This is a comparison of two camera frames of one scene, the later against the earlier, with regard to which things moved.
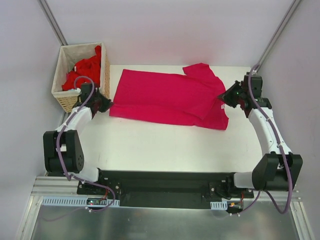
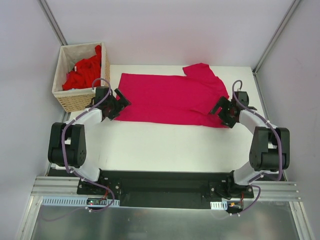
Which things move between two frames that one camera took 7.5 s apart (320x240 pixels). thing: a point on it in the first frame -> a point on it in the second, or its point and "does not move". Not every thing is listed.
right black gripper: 230,94 -> 224,111
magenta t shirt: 191,97 does not move
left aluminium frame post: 52,22 does not move
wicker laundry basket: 69,55 does not move
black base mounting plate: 156,188 does not move
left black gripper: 102,103 -> 116,104
